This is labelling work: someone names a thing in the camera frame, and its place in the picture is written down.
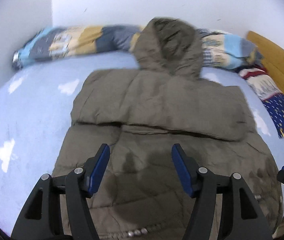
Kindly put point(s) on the navy starry patterned pillow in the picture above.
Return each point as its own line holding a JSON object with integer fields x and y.
{"x": 267, "y": 91}

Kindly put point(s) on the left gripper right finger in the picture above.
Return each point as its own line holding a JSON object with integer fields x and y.
{"x": 241, "y": 215}

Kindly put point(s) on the light blue cloud bedsheet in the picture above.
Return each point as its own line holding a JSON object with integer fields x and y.
{"x": 35, "y": 107}

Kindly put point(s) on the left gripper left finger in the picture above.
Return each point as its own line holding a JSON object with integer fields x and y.
{"x": 41, "y": 215}

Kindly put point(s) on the wooden yellow headboard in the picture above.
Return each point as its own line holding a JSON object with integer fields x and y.
{"x": 273, "y": 57}

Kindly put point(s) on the olive puffer hooded jacket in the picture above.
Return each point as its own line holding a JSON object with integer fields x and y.
{"x": 141, "y": 113}

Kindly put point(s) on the patchwork blue orange quilt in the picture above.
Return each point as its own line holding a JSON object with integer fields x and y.
{"x": 220, "y": 49}

